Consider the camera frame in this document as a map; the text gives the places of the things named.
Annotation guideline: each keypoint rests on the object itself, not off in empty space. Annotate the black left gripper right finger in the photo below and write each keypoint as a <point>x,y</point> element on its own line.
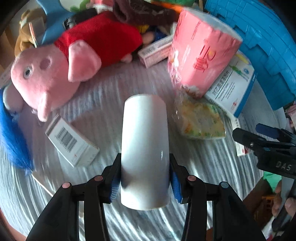
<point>231,219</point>

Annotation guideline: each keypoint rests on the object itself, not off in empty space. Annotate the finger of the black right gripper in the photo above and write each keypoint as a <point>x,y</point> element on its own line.
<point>254,140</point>

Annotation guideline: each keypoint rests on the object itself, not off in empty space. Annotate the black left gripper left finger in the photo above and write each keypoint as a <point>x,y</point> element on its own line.
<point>60,218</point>

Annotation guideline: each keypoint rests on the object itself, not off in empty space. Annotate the white cylinder tube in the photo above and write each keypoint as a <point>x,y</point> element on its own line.
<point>145,157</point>

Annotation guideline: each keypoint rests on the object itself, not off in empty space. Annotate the white red flat box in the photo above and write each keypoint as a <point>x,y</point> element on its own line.
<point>239,127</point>

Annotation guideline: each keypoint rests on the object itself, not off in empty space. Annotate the blue white medicine box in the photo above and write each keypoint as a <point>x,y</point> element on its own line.
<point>232,88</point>

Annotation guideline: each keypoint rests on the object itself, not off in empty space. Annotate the clear snack packet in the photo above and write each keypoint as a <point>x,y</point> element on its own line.
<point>198,119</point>

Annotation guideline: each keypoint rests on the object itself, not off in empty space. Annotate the white barcode medicine box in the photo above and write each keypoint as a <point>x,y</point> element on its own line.
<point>75,148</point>

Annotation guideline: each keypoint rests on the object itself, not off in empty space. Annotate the grey striped tablecloth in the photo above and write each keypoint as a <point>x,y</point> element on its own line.
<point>97,112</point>

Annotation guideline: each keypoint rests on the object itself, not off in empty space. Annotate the blue feather duster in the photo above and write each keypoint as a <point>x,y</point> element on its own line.
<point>14,141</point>

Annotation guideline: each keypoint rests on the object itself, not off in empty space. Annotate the blue plastic storage bin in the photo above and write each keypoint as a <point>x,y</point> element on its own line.
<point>266,42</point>

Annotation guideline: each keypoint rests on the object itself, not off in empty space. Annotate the pink tissue pack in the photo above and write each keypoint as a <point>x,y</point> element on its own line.
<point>201,49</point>

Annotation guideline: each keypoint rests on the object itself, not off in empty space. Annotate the pink white medicine box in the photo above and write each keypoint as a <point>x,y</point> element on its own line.
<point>155,52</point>

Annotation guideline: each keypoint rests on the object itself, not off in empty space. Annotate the pink pig plush toy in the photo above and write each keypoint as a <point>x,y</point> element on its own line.
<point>47,77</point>

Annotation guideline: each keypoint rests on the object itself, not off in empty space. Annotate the dark maroon knit hat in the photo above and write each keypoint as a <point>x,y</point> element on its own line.
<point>143,13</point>

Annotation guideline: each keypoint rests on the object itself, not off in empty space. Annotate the brown bear plush toy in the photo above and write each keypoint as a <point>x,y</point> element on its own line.
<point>24,40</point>

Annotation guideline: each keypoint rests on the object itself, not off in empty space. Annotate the blue plastic hanger toy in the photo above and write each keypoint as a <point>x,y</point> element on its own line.
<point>56,14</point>

